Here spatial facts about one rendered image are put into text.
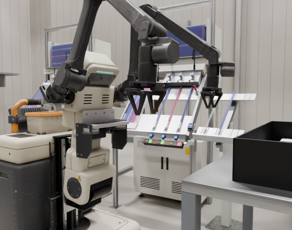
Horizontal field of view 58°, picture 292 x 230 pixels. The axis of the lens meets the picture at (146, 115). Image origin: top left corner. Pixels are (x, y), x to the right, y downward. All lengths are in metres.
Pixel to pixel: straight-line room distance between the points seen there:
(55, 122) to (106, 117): 0.34
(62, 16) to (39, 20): 0.48
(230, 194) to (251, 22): 4.59
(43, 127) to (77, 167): 0.33
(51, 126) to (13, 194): 0.39
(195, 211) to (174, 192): 1.86
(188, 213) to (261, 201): 0.19
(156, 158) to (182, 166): 0.26
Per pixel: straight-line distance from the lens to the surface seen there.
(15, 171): 1.45
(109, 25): 6.42
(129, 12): 0.93
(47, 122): 1.54
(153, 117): 2.31
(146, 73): 0.79
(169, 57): 0.75
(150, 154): 2.60
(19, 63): 6.29
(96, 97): 1.34
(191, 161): 2.12
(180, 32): 1.33
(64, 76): 1.09
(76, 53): 1.12
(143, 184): 2.72
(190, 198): 0.72
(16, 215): 1.52
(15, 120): 1.62
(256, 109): 4.96
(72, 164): 1.35
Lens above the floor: 1.02
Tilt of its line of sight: 4 degrees down
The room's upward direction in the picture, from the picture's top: straight up
